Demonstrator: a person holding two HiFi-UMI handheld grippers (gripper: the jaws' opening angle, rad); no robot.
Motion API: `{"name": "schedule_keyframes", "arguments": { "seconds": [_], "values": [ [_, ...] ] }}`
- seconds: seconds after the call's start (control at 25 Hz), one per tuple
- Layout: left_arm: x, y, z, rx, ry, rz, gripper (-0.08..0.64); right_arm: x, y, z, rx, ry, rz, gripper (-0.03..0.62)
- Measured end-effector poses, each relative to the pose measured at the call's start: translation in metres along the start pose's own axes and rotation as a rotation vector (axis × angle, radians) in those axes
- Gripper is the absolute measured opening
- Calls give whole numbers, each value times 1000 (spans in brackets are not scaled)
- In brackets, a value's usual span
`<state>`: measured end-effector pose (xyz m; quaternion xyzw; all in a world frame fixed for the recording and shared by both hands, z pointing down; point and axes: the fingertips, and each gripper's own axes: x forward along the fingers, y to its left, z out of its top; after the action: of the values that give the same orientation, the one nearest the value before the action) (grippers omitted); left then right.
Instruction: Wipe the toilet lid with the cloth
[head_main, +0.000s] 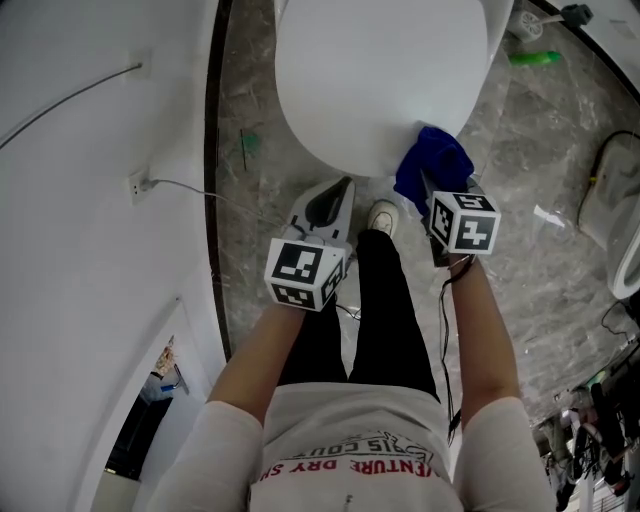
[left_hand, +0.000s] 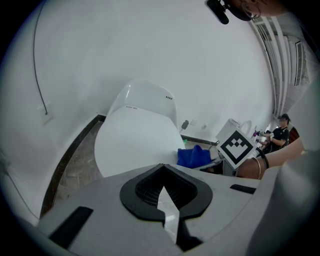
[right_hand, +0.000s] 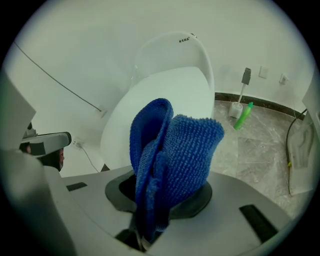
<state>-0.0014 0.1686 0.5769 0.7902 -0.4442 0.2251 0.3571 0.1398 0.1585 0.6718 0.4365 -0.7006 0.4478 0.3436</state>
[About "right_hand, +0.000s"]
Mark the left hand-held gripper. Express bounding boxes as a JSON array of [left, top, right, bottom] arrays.
[[18, 121, 73, 173]]

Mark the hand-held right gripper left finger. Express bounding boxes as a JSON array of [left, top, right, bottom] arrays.
[[51, 166, 142, 256]]

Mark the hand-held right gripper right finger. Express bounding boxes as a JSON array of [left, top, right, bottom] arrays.
[[149, 171, 293, 256]]

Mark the blue microfibre cloth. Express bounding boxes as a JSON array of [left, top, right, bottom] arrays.
[[129, 97, 225, 243]]

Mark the person's left hand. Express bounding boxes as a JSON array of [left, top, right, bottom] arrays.
[[58, 148, 66, 169]]

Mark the green bottle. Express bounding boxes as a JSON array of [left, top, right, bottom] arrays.
[[233, 101, 255, 131]]

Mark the white brush holder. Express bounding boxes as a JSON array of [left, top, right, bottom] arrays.
[[228, 101, 244, 119]]

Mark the dark skirting strip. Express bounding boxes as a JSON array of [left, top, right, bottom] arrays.
[[214, 91, 308, 116]]

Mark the white power cable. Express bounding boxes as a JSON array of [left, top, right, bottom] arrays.
[[81, 146, 101, 174]]

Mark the gray wall cable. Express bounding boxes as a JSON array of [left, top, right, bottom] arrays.
[[13, 41, 103, 113]]

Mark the thick black cable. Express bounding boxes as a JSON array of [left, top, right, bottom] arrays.
[[285, 108, 309, 198]]

